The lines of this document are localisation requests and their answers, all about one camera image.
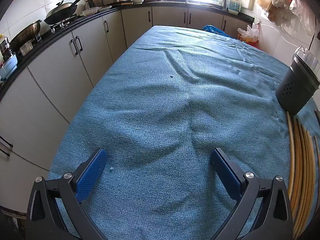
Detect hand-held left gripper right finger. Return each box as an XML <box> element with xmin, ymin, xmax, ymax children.
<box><xmin>210</xmin><ymin>147</ymin><xmax>293</xmax><ymax>240</ymax></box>

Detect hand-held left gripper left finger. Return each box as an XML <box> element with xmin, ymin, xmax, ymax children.
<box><xmin>25</xmin><ymin>147</ymin><xmax>108</xmax><ymax>240</ymax></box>

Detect bunch of wooden chopsticks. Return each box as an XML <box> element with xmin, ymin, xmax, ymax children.
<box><xmin>286</xmin><ymin>110</ymin><xmax>320</xmax><ymax>239</ymax></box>

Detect dark grey utensil holder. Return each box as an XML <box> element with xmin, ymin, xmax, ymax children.
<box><xmin>275</xmin><ymin>54</ymin><xmax>320</xmax><ymax>115</ymax></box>

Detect blue table cloth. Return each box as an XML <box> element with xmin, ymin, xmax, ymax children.
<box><xmin>47</xmin><ymin>25</ymin><xmax>320</xmax><ymax>240</ymax></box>

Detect grey kitchen base cabinets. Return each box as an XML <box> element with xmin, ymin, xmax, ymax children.
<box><xmin>0</xmin><ymin>6</ymin><xmax>255</xmax><ymax>170</ymax></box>

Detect light blue container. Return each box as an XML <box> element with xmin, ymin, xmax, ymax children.
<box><xmin>0</xmin><ymin>54</ymin><xmax>18</xmax><ymax>80</ymax></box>

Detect steel rectangular container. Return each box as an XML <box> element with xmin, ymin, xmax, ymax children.
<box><xmin>19</xmin><ymin>41</ymin><xmax>34</xmax><ymax>55</ymax></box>

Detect white plastic bag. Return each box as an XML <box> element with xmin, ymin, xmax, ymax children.
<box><xmin>237</xmin><ymin>23</ymin><xmax>259</xmax><ymax>43</ymax></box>

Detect blue plastic bag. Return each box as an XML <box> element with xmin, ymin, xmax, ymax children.
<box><xmin>202</xmin><ymin>24</ymin><xmax>234</xmax><ymax>38</ymax></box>

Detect black gas stove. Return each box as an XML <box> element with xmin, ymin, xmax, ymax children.
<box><xmin>49</xmin><ymin>14</ymin><xmax>78</xmax><ymax>34</ymax></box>

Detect dark sauce bottle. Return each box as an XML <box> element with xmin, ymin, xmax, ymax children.
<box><xmin>0</xmin><ymin>37</ymin><xmax>12</xmax><ymax>61</ymax></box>

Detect dark metal wok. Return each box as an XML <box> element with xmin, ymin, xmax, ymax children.
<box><xmin>9</xmin><ymin>19</ymin><xmax>42</xmax><ymax>53</ymax></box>

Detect black kitchen countertop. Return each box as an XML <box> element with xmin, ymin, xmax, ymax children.
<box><xmin>0</xmin><ymin>1</ymin><xmax>255</xmax><ymax>100</ymax></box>

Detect white dish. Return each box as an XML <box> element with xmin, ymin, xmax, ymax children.
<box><xmin>80</xmin><ymin>6</ymin><xmax>100</xmax><ymax>17</ymax></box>

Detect black wok with lid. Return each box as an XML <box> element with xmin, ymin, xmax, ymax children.
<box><xmin>44</xmin><ymin>0</ymin><xmax>85</xmax><ymax>25</ymax></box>

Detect white detergent jug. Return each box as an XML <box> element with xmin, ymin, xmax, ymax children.
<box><xmin>229</xmin><ymin>0</ymin><xmax>241</xmax><ymax>13</ymax></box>

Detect clear plastic bag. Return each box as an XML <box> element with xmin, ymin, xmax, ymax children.
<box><xmin>289</xmin><ymin>0</ymin><xmax>317</xmax><ymax>37</ymax></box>

